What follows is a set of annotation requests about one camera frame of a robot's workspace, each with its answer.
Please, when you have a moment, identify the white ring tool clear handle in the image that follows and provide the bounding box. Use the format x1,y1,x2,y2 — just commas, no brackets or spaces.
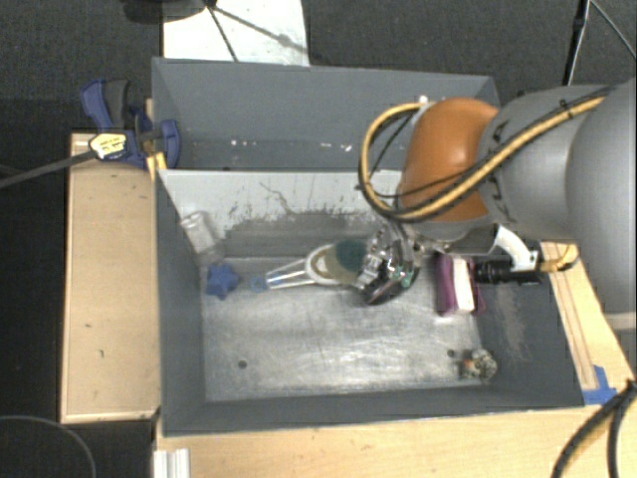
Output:
249,244,364,293

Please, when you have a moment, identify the black cylinder on white bracket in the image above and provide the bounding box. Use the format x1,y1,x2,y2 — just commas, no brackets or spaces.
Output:
470,224,544,286

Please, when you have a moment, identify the grey metal bin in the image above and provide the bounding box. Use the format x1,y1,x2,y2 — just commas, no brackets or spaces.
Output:
150,56,586,437

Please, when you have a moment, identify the blue star-shaped toy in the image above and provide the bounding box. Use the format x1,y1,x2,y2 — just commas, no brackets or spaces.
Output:
205,262,242,302

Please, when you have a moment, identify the purple and white block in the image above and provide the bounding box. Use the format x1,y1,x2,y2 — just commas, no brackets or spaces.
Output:
433,252,487,318

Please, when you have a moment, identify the dark green round sponge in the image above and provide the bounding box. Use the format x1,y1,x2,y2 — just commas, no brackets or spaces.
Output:
332,239,369,274

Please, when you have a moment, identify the mottled grey lumpy ball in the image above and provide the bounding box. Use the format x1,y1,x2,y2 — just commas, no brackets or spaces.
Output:
457,349,499,382

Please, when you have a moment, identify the black glossy object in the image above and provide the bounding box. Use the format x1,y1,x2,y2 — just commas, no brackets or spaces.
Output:
358,279,405,307

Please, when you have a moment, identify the pale wood board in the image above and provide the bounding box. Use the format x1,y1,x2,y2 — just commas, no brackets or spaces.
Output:
59,131,163,425

